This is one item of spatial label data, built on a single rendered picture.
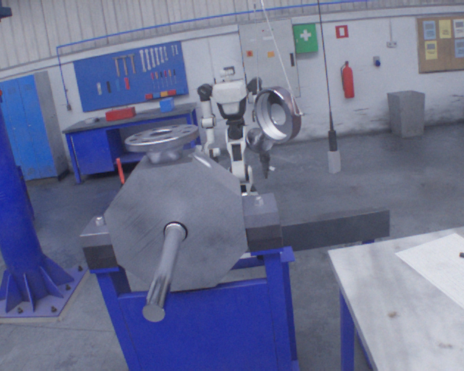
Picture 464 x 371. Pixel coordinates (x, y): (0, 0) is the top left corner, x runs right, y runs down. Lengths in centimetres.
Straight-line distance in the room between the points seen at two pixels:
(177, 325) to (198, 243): 40
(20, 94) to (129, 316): 565
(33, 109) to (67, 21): 152
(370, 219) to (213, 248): 81
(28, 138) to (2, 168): 389
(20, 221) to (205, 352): 198
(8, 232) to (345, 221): 242
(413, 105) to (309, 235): 486
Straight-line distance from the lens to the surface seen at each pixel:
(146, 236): 149
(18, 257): 340
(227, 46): 656
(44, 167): 709
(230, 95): 340
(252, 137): 295
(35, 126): 698
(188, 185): 139
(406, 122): 659
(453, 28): 740
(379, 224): 199
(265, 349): 179
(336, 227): 193
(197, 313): 167
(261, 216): 144
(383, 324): 127
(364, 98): 690
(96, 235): 155
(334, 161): 237
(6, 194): 325
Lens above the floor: 168
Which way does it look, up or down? 18 degrees down
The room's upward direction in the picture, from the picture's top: 8 degrees counter-clockwise
